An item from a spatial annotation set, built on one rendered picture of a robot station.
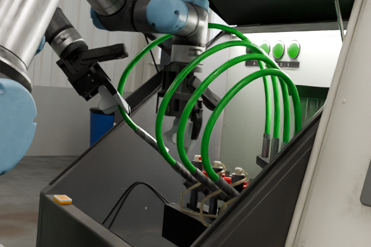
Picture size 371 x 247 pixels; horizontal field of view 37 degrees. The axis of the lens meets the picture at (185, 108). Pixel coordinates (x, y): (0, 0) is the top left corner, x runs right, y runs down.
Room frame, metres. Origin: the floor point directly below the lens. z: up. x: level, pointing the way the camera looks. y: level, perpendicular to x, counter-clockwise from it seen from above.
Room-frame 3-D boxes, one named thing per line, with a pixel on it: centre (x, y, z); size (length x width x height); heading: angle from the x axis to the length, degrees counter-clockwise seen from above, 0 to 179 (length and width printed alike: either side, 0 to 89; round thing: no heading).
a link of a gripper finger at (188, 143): (1.24, 0.00, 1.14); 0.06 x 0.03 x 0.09; 121
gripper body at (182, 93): (1.25, 0.01, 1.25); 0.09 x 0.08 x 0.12; 121
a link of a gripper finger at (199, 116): (1.25, -0.02, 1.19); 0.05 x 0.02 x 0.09; 31
